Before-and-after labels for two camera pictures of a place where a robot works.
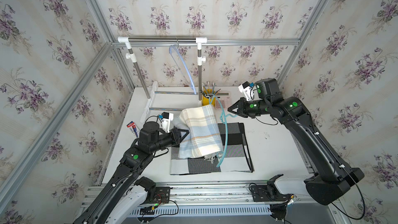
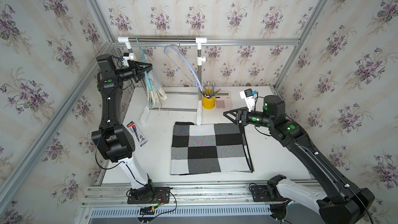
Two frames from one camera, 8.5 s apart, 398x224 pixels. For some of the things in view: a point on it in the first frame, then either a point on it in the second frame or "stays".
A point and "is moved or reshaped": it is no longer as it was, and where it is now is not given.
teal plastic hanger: (224, 117) -> (143, 59)
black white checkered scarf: (236, 158) stays
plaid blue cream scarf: (204, 138) -> (157, 94)
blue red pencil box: (134, 128) stays
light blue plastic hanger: (185, 65) is moved or reshaped
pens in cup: (208, 92) stays
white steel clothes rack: (151, 103) stays
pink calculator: (225, 98) stays
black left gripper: (174, 136) -> (136, 69)
